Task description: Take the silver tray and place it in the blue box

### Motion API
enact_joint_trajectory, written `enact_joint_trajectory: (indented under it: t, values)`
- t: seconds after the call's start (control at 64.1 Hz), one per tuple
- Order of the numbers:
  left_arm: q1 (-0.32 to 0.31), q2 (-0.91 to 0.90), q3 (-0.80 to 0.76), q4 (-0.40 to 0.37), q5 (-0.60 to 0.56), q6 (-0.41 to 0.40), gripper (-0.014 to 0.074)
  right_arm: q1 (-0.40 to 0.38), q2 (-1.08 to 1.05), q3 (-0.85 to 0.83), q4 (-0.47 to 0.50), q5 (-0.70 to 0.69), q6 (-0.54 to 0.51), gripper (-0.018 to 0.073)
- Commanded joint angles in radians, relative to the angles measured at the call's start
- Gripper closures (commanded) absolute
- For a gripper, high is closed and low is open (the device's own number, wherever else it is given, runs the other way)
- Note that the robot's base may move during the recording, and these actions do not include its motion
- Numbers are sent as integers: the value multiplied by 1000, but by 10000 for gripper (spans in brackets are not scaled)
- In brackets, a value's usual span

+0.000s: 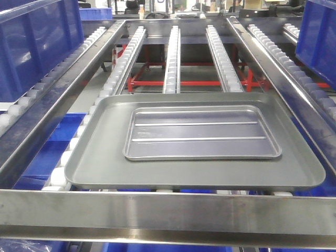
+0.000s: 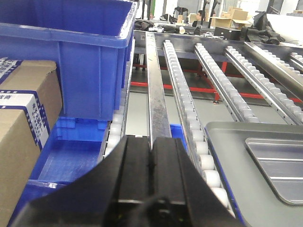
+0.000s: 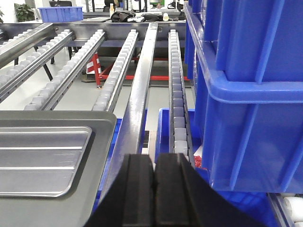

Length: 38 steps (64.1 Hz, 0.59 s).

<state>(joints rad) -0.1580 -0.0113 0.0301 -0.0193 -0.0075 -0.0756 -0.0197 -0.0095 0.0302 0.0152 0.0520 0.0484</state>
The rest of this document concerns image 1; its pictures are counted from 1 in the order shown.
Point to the steel roller rack frame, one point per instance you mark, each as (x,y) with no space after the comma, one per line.
(243,218)

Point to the blue bin lower left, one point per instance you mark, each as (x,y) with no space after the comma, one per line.
(41,167)

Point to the blue bin bottom front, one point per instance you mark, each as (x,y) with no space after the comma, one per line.
(124,247)

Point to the small ribbed silver tray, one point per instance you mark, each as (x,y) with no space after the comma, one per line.
(200,133)

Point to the blue plastic box right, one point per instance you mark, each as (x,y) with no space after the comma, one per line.
(316,43)

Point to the blue plastic box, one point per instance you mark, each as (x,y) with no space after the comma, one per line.
(316,43)
(35,38)

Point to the blue bin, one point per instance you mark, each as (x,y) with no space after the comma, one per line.
(124,247)
(41,167)

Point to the far left roller track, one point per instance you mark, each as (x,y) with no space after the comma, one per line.
(18,108)

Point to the small blue crate background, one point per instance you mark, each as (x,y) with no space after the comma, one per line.
(95,13)

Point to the white roller track centre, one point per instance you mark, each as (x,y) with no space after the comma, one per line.
(172,77)

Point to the red metal cart frame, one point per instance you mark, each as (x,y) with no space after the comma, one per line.
(197,68)

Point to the white roller track right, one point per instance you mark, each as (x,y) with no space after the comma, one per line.
(227,75)

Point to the large grey metal tray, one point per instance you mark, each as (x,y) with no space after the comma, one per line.
(98,161)

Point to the white roller track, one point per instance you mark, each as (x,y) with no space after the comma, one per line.
(172,77)
(113,86)
(227,75)

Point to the white roller track left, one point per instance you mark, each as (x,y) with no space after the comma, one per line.
(113,86)

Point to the blue plastic box left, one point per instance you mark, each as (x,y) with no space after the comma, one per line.
(35,38)

